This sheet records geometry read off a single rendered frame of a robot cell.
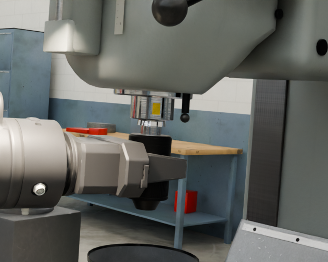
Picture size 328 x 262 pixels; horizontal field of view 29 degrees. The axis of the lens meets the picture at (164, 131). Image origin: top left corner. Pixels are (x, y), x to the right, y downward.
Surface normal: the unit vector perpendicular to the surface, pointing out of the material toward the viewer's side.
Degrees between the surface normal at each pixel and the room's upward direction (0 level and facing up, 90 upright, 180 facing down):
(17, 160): 79
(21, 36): 90
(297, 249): 63
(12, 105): 90
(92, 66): 111
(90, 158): 90
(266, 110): 90
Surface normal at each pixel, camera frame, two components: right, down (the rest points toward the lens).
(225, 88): -0.72, -0.01
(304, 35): -0.02, 0.05
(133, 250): 0.21, 0.00
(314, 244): -0.61, -0.46
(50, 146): 0.46, -0.39
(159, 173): 0.48, 0.08
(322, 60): 0.67, 0.24
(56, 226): 0.79, 0.08
